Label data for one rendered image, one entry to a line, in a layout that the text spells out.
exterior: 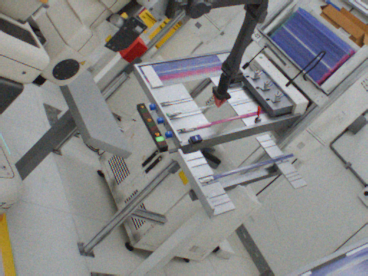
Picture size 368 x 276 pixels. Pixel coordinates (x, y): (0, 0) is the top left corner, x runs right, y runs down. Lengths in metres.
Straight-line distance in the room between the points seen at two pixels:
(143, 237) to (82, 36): 1.26
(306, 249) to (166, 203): 1.65
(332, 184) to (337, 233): 0.41
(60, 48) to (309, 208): 2.69
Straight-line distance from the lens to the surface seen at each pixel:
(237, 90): 2.49
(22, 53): 1.43
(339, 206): 3.76
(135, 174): 2.69
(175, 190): 2.45
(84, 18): 1.70
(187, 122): 2.23
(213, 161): 2.54
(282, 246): 3.89
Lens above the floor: 1.30
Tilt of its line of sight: 7 degrees down
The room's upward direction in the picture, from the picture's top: 46 degrees clockwise
